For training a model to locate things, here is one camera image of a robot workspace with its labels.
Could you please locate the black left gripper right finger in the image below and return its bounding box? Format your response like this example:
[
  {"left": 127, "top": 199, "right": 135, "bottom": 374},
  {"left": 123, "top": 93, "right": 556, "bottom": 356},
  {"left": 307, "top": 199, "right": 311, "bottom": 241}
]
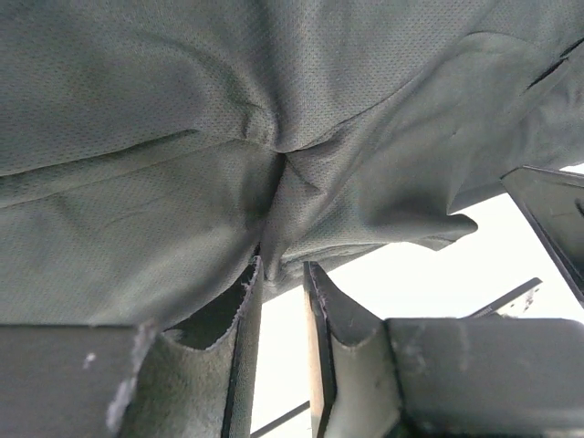
[{"left": 304, "top": 262, "right": 583, "bottom": 437}]

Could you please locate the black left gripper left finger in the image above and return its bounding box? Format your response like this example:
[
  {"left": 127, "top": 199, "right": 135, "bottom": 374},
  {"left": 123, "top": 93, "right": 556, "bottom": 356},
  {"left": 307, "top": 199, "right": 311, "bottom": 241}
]
[{"left": 1, "top": 257, "right": 263, "bottom": 437}]

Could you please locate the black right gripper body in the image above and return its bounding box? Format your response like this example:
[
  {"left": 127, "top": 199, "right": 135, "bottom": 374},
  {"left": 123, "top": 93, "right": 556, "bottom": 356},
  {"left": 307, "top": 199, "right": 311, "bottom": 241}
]
[{"left": 501, "top": 166, "right": 584, "bottom": 303}]

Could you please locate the black t-shirt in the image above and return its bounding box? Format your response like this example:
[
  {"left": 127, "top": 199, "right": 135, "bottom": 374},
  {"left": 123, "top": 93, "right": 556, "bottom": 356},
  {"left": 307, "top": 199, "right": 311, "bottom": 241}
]
[{"left": 1, "top": 1, "right": 583, "bottom": 325}]

